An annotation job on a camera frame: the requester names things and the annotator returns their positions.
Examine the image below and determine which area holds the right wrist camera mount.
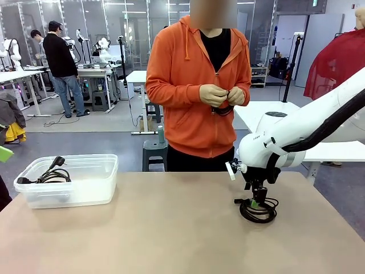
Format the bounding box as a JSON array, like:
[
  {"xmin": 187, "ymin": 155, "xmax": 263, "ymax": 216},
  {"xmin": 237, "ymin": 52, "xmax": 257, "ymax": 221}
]
[{"xmin": 225, "ymin": 158, "xmax": 246, "ymax": 181}]

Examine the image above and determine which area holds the mannequin head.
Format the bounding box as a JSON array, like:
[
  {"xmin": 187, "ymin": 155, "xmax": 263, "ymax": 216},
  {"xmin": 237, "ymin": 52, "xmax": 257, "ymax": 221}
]
[{"xmin": 354, "ymin": 6, "xmax": 365, "ymax": 31}]

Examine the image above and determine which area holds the cardboard box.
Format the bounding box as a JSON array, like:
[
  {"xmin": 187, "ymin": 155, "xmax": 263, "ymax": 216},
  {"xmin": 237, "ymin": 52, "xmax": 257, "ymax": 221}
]
[{"xmin": 139, "ymin": 115, "xmax": 154, "ymax": 132}]

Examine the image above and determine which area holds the man in grey jacket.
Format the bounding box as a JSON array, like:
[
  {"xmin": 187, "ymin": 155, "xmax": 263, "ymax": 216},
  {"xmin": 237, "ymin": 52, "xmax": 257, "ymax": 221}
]
[{"xmin": 30, "ymin": 29, "xmax": 48, "ymax": 68}]

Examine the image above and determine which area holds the person in orange hoodie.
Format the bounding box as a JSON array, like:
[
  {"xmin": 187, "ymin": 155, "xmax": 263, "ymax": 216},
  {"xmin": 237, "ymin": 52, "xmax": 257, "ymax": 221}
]
[{"xmin": 145, "ymin": 0, "xmax": 252, "ymax": 172}]

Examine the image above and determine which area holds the red cape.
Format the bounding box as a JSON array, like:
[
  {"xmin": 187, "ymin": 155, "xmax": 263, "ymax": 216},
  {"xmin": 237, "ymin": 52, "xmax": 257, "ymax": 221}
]
[{"xmin": 303, "ymin": 27, "xmax": 365, "ymax": 100}]

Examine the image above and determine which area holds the small white table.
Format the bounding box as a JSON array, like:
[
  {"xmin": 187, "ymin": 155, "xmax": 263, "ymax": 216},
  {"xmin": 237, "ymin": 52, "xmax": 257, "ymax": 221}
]
[{"xmin": 126, "ymin": 70, "xmax": 149, "ymax": 135}]

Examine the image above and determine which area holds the dark grey step stool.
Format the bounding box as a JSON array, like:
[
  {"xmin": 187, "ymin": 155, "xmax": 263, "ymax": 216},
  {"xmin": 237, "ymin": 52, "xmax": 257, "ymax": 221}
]
[
  {"xmin": 145, "ymin": 101, "xmax": 162, "ymax": 124},
  {"xmin": 91, "ymin": 91, "xmax": 110, "ymax": 112}
]

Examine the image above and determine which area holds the white shoe rack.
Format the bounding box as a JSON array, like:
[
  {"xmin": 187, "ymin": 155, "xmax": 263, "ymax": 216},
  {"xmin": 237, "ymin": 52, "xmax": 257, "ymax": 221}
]
[{"xmin": 249, "ymin": 66, "xmax": 269, "ymax": 88}]

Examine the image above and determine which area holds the person's right forearm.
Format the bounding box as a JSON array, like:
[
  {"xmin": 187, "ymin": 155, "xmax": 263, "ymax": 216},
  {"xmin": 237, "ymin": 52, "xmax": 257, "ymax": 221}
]
[{"xmin": 145, "ymin": 81, "xmax": 204, "ymax": 108}]

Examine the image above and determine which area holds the black bags pile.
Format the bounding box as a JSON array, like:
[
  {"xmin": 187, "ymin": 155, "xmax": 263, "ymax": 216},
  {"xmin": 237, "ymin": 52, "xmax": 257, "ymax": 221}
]
[{"xmin": 269, "ymin": 56, "xmax": 292, "ymax": 80}]

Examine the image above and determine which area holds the clear plastic storage container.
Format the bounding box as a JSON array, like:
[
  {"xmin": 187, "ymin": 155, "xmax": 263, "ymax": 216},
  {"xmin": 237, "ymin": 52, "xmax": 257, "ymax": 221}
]
[{"xmin": 13, "ymin": 154, "xmax": 119, "ymax": 209}]

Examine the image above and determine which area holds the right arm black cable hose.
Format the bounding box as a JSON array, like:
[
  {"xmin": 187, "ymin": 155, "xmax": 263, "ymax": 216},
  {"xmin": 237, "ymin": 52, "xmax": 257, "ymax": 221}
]
[{"xmin": 281, "ymin": 90, "xmax": 365, "ymax": 152}]

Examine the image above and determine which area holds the man in black sweater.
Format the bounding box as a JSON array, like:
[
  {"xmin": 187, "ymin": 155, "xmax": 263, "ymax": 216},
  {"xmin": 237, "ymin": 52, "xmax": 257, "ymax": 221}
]
[{"xmin": 42, "ymin": 20, "xmax": 91, "ymax": 119}]

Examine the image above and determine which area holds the person's right hand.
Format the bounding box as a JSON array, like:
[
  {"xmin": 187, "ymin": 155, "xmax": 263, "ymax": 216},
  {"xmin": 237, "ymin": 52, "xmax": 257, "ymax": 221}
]
[{"xmin": 198, "ymin": 84, "xmax": 229, "ymax": 108}]

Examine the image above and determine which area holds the thick black cable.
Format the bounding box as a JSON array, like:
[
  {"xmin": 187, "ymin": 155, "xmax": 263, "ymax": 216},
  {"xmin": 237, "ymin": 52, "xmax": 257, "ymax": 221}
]
[{"xmin": 234, "ymin": 196, "xmax": 279, "ymax": 224}]

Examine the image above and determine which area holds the white desk with equipment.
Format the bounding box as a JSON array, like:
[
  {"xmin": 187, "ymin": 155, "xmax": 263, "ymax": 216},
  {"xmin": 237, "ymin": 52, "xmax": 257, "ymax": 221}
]
[{"xmin": 76, "ymin": 63, "xmax": 120, "ymax": 114}]

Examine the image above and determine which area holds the black camera stand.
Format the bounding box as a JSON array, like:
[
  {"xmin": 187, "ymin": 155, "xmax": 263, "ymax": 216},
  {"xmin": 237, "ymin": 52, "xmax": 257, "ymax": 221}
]
[{"xmin": 117, "ymin": 35, "xmax": 128, "ymax": 86}]

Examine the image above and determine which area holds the grey jacket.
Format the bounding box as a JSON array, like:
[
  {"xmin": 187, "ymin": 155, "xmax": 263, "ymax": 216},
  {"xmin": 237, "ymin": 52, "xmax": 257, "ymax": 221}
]
[{"xmin": 0, "ymin": 91, "xmax": 27, "ymax": 130}]

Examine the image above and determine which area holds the white lab desk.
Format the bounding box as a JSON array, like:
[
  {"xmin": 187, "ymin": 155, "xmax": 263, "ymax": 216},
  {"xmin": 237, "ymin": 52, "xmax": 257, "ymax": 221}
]
[{"xmin": 0, "ymin": 66, "xmax": 52, "ymax": 118}]

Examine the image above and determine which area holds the black power cable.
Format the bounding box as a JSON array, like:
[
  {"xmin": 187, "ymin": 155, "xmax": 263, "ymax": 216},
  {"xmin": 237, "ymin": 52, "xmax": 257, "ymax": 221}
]
[{"xmin": 16, "ymin": 155, "xmax": 72, "ymax": 185}]

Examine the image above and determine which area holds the yellow garment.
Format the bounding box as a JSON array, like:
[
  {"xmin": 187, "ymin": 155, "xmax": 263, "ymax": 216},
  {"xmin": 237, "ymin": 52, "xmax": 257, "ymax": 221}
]
[{"xmin": 5, "ymin": 122, "xmax": 27, "ymax": 143}]

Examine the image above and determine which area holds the person's left hand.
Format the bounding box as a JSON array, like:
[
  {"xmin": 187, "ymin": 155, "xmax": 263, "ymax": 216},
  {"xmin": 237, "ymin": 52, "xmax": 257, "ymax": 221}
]
[{"xmin": 227, "ymin": 86, "xmax": 246, "ymax": 106}]

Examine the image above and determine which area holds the black rounded object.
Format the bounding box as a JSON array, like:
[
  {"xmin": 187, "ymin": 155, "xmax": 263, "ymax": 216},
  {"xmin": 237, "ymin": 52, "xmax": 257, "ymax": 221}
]
[{"xmin": 0, "ymin": 174, "xmax": 13, "ymax": 212}]

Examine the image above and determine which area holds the person's left forearm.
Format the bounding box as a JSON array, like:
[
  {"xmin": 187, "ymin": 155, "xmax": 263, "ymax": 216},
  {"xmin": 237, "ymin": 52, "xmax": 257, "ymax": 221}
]
[{"xmin": 241, "ymin": 79, "xmax": 252, "ymax": 106}]

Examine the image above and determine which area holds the grey plastic stool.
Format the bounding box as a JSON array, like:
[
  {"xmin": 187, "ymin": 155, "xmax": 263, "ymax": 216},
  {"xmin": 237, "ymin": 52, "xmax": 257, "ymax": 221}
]
[{"xmin": 141, "ymin": 139, "xmax": 169, "ymax": 172}]

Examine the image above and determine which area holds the black tripod stand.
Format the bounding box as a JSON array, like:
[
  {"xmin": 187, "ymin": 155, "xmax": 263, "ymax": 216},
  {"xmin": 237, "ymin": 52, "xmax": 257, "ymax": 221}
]
[{"xmin": 281, "ymin": 33, "xmax": 303, "ymax": 103}]

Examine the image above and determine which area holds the white side table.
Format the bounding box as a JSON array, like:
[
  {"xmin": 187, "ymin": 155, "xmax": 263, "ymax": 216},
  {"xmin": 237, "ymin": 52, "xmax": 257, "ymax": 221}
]
[{"xmin": 233, "ymin": 100, "xmax": 365, "ymax": 183}]

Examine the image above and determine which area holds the thin black USB cable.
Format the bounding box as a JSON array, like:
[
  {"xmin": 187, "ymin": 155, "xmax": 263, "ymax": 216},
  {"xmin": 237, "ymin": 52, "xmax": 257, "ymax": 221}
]
[{"xmin": 210, "ymin": 90, "xmax": 234, "ymax": 117}]

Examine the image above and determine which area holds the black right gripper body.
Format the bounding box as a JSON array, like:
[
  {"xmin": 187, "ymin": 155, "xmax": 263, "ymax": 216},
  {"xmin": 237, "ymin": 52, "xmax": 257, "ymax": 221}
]
[{"xmin": 242, "ymin": 170, "xmax": 269, "ymax": 192}]

